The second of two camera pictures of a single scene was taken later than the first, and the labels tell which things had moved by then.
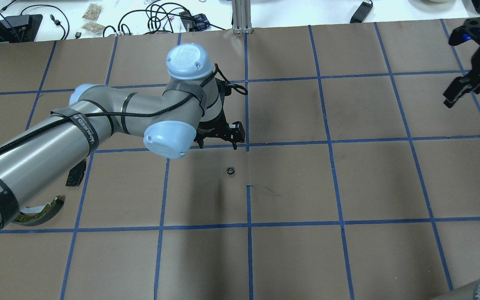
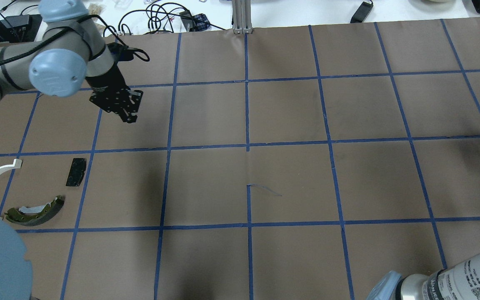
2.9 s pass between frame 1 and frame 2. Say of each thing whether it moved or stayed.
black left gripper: moved
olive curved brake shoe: stayed
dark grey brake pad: stayed
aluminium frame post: stayed
